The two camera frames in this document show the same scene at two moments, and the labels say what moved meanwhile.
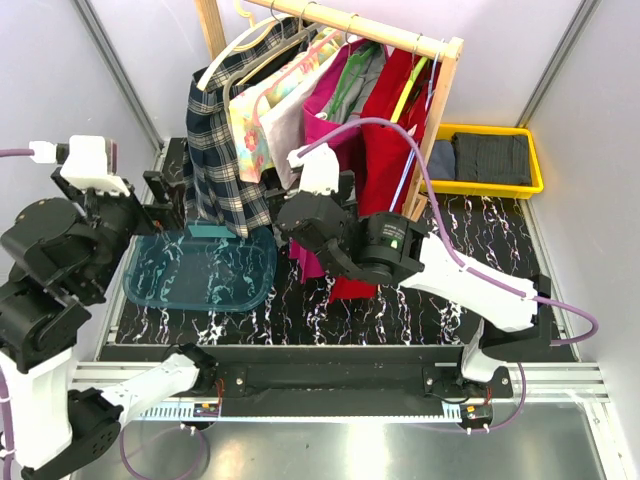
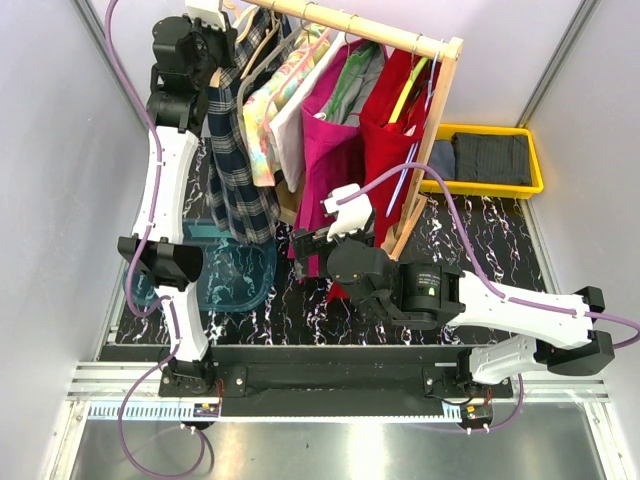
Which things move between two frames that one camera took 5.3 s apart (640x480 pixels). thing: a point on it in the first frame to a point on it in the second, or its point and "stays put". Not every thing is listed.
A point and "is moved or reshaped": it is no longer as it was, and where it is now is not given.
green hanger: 355,63 stays put
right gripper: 344,195 to 306,243
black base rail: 348,381 stays put
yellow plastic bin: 484,160 stays put
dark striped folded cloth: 492,158 stays put
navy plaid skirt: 214,183 is moved or reshaped
